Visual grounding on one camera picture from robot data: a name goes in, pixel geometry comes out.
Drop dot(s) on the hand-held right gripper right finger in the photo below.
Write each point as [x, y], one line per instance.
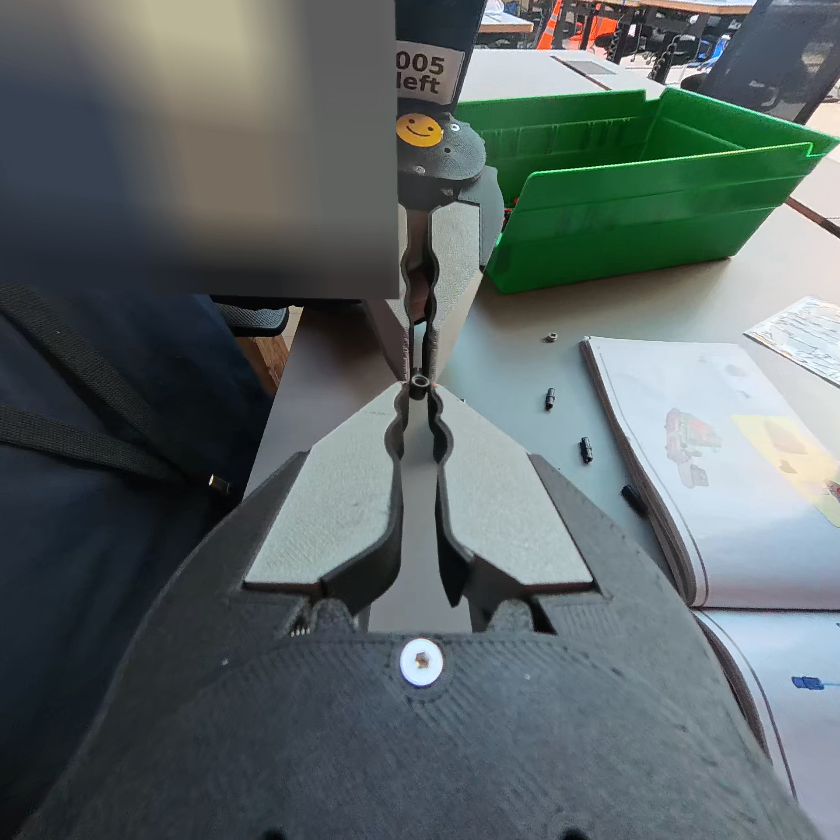
[512, 512]

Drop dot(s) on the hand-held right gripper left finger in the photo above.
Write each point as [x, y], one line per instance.
[328, 512]

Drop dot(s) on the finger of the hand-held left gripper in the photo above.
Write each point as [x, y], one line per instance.
[394, 334]
[456, 262]

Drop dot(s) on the small black lego connector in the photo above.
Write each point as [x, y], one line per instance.
[420, 386]

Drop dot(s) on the open lego instruction booklet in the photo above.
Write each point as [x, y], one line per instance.
[709, 512]

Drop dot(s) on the black chair armrest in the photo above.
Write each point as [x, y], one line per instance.
[262, 321]

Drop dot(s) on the background table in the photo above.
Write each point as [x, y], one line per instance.
[502, 23]

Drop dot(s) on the orange traffic cone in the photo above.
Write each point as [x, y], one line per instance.
[550, 26]

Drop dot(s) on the green plastic bin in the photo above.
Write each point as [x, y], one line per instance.
[623, 223]

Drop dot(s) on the person's dark blue clothing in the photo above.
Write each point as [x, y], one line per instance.
[98, 590]

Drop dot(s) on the black office chair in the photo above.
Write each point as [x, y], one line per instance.
[768, 59]

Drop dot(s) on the sticker sheet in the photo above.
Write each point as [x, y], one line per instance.
[800, 338]

